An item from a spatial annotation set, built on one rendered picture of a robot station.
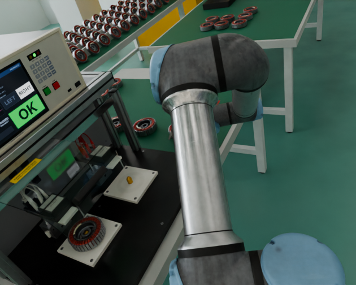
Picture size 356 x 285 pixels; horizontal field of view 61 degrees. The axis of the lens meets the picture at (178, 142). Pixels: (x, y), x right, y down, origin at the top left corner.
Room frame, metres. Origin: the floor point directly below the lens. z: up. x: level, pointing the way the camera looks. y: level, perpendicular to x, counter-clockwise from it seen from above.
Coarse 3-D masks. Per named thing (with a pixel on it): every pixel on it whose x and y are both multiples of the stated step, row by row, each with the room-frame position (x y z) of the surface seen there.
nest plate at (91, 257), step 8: (96, 216) 0.72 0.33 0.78; (104, 224) 0.68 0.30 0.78; (112, 224) 0.67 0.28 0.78; (120, 224) 0.66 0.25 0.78; (112, 232) 0.63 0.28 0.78; (104, 240) 0.61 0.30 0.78; (64, 248) 0.63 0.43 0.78; (72, 248) 0.62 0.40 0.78; (96, 248) 0.59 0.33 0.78; (104, 248) 0.59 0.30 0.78; (72, 256) 0.59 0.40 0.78; (80, 256) 0.58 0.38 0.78; (88, 256) 0.57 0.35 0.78; (96, 256) 0.57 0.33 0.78; (88, 264) 0.55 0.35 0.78
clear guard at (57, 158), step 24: (48, 144) 0.78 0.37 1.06; (72, 144) 0.74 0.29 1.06; (48, 168) 0.66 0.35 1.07; (72, 168) 0.63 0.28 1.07; (96, 168) 0.62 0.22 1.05; (120, 168) 0.64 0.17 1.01; (0, 192) 0.62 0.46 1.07; (24, 192) 0.59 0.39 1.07; (48, 192) 0.56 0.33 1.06; (72, 192) 0.55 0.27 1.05; (96, 192) 0.57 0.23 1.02; (48, 216) 0.50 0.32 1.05; (72, 216) 0.50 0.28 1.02
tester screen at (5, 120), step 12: (12, 72) 0.84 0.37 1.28; (24, 72) 0.86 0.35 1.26; (0, 84) 0.80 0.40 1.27; (12, 84) 0.82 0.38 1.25; (0, 96) 0.78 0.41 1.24; (0, 108) 0.77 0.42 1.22; (12, 108) 0.79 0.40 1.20; (0, 120) 0.75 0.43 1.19; (0, 132) 0.74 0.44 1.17; (12, 132) 0.76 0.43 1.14; (0, 144) 0.72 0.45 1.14
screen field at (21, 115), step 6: (36, 96) 0.85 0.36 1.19; (24, 102) 0.82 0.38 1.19; (30, 102) 0.83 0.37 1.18; (36, 102) 0.85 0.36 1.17; (18, 108) 0.80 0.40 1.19; (24, 108) 0.81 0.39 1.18; (30, 108) 0.83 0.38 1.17; (36, 108) 0.84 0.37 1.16; (42, 108) 0.85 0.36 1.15; (12, 114) 0.78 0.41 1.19; (18, 114) 0.79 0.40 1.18; (24, 114) 0.81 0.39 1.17; (30, 114) 0.82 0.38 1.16; (36, 114) 0.83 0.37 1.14; (12, 120) 0.78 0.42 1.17; (18, 120) 0.79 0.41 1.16; (24, 120) 0.80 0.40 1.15; (18, 126) 0.78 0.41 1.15
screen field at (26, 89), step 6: (24, 84) 0.84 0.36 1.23; (30, 84) 0.86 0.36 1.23; (18, 90) 0.82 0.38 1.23; (24, 90) 0.84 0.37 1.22; (30, 90) 0.85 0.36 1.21; (6, 96) 0.79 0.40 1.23; (12, 96) 0.81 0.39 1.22; (18, 96) 0.82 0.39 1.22; (24, 96) 0.83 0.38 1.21; (6, 102) 0.79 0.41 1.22; (12, 102) 0.80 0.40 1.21; (6, 108) 0.78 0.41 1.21
